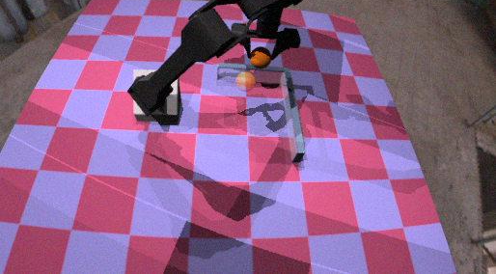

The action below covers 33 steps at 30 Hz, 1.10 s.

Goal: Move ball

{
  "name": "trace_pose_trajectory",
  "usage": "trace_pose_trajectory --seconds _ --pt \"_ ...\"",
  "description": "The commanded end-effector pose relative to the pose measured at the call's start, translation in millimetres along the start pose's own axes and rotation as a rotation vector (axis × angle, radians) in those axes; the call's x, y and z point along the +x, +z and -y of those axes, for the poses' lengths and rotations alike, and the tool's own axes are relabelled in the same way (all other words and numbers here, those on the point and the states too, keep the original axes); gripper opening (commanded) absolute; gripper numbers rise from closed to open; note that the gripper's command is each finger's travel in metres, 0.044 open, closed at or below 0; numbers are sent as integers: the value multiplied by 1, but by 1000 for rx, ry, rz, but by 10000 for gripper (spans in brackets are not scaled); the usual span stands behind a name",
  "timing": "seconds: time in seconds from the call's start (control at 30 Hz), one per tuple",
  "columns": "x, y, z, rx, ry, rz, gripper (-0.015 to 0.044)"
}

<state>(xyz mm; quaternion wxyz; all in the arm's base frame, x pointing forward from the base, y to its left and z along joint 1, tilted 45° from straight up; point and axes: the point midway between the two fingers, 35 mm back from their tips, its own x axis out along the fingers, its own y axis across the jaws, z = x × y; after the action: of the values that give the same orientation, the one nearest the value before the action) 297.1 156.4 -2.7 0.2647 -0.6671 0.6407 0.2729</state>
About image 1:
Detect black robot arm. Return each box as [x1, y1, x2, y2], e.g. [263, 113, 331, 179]
[127, 0, 302, 116]

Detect clear low glass walls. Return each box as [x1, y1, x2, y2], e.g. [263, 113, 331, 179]
[218, 68, 297, 160]

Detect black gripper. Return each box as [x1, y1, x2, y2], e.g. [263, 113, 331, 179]
[232, 15, 300, 61]

